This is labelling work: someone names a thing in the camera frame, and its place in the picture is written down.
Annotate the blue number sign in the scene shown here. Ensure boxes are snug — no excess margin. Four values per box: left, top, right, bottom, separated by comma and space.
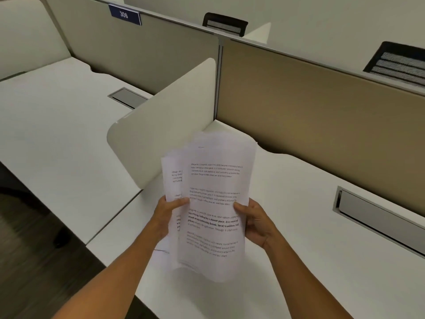
108, 4, 143, 26

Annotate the person's right hand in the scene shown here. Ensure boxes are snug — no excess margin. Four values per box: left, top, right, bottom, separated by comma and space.
233, 198, 283, 250

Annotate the stack of printed paper sheets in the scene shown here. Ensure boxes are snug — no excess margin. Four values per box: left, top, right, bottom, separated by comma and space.
161, 130, 258, 283

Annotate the beige partition panel with sign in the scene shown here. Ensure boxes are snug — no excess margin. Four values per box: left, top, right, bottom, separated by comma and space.
43, 0, 221, 121

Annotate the person's right forearm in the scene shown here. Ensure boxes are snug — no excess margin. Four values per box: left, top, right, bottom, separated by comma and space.
264, 233, 355, 319

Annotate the grey desk cable hatch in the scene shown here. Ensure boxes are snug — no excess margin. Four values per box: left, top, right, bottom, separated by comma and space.
107, 87, 149, 109
332, 185, 425, 258

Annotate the black mesh office chair back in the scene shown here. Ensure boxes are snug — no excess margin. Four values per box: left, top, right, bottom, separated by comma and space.
363, 41, 425, 89
203, 12, 249, 39

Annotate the person's left forearm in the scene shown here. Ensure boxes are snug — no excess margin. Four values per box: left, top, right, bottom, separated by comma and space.
52, 228, 168, 319

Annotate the plain beige partition panel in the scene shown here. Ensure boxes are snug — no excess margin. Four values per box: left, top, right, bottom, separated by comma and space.
217, 38, 425, 210

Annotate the black chair caster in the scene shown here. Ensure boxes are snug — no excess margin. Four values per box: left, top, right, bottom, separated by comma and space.
53, 226, 72, 249

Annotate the person's left hand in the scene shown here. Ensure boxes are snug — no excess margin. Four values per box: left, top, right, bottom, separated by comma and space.
151, 197, 191, 243

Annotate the white rounded desk divider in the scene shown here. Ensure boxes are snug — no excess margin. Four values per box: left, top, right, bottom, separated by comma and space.
0, 0, 72, 81
106, 58, 218, 190

